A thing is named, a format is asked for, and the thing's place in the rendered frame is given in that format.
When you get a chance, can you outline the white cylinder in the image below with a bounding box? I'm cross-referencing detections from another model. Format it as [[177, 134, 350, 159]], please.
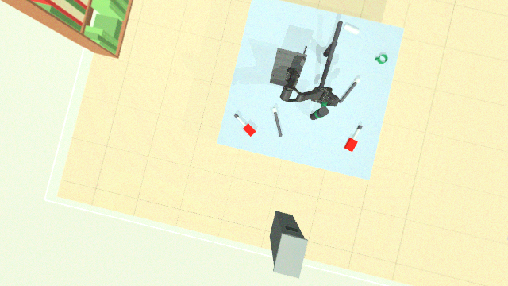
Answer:
[[343, 25, 359, 35]]

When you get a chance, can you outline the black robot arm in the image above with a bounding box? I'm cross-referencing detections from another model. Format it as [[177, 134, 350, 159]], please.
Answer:
[[280, 67, 339, 105]]

